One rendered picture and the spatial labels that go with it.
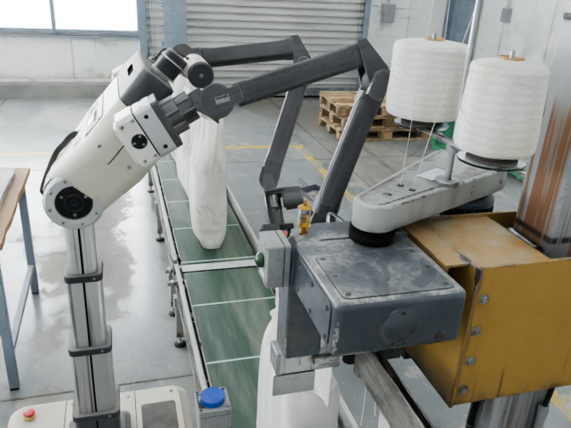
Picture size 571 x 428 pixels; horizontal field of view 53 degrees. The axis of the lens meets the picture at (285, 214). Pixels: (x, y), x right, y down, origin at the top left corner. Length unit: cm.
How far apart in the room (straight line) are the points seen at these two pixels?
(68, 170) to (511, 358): 114
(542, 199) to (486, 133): 27
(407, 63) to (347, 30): 789
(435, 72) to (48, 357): 241
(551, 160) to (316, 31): 787
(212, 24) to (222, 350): 666
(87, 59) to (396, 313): 785
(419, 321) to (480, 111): 36
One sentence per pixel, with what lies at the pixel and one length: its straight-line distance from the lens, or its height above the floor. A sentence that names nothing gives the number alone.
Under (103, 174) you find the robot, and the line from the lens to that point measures 153.
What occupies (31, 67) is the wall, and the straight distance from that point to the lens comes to 864.
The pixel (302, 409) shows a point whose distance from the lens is 155.
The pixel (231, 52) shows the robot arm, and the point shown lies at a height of 155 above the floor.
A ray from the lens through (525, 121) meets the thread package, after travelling 103.
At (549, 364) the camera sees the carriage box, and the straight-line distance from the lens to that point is 132.
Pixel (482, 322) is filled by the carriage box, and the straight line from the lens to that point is 114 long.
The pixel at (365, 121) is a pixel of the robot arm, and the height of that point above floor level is 149.
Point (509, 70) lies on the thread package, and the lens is 101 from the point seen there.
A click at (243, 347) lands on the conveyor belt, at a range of 239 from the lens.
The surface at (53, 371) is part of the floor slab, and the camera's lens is 300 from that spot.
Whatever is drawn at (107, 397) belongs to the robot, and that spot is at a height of 49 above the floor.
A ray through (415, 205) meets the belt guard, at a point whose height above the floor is 140.
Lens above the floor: 181
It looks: 23 degrees down
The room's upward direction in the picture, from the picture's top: 3 degrees clockwise
